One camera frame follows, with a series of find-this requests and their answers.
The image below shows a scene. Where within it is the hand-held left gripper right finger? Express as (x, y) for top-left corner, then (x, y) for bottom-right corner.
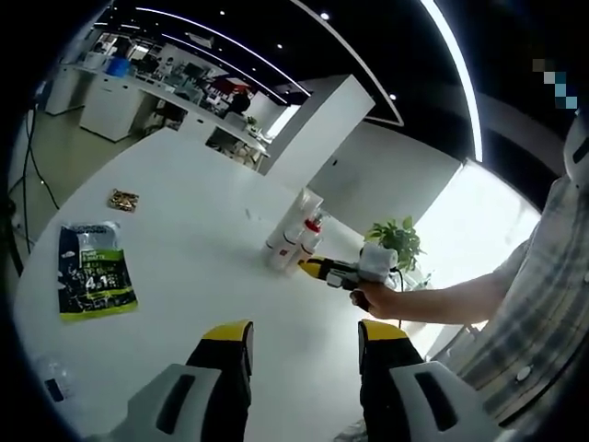
(358, 320), (491, 442)

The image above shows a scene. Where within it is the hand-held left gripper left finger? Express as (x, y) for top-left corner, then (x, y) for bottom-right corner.
(126, 319), (254, 442)

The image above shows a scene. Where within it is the white skincare bottle red collar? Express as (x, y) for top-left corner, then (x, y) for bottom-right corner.
(296, 206), (326, 264)

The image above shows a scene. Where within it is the green black pouch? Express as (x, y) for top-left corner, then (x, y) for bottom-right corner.
(57, 220), (139, 323)

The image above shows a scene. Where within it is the person's right hand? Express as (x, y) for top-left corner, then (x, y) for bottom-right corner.
(352, 281), (406, 320)

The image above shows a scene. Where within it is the green potted plant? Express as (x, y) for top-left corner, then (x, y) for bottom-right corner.
(365, 215), (422, 278)

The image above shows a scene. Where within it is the bright window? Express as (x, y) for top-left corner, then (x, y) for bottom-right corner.
(411, 158), (545, 300)

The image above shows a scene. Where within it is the white square column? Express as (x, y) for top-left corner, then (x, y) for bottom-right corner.
(257, 73), (376, 195)

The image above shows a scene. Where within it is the person's plaid shirt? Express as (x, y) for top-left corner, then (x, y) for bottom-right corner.
(459, 178), (589, 427)

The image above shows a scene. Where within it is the curved ceiling light strip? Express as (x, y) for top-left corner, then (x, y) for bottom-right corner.
(421, 0), (485, 163)

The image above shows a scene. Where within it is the clear packet dark label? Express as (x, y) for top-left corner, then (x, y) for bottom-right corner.
(34, 352), (82, 406)

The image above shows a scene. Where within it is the gold patterned packet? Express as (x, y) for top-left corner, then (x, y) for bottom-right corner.
(108, 188), (141, 215)

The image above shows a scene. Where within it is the white chest device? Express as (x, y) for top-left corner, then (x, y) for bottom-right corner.
(563, 122), (589, 190)

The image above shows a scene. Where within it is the white counter with cabinets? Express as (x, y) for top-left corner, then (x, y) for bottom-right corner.
(45, 64), (272, 172)

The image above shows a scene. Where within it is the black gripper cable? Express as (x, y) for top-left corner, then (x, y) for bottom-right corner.
(393, 270), (406, 326)

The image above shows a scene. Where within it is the black floor cable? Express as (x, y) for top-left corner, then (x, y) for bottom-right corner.
(5, 105), (62, 277)

